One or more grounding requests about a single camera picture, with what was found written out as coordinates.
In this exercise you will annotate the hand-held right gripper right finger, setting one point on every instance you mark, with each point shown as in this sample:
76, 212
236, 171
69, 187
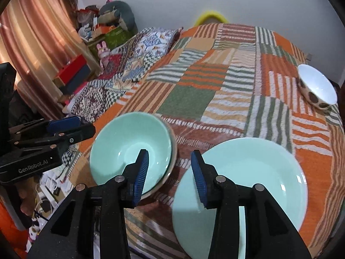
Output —
199, 178

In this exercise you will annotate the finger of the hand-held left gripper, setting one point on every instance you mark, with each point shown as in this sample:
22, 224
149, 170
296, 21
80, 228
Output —
63, 122
80, 133

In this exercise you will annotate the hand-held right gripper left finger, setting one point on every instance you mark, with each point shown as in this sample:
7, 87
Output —
141, 175

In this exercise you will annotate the green bowl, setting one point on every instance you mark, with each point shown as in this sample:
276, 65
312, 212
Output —
129, 137

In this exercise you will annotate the green plate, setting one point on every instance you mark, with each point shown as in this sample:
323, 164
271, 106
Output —
256, 167

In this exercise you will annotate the person's left forearm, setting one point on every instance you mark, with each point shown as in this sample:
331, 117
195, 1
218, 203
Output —
8, 240

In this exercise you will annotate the person's left hand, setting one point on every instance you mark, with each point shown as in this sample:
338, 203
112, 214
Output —
27, 203

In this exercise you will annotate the red storage box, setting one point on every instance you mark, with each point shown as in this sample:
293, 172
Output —
72, 70

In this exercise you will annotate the pink bunny toy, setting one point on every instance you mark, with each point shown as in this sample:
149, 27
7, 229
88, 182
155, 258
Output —
102, 51

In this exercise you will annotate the striped patchwork tablecloth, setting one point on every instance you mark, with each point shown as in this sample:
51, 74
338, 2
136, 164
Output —
215, 86

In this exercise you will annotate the striped brown curtain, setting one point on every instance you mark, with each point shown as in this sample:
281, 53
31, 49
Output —
40, 32

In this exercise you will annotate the printed patterned blanket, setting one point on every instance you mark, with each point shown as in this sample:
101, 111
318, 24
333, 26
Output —
134, 56

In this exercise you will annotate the pile of paper bags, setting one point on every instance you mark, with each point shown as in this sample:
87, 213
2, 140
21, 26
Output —
89, 24

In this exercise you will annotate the green gift bag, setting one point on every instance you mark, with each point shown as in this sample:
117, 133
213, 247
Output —
118, 36

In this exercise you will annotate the white spotted bowl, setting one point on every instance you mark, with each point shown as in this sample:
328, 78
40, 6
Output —
318, 83

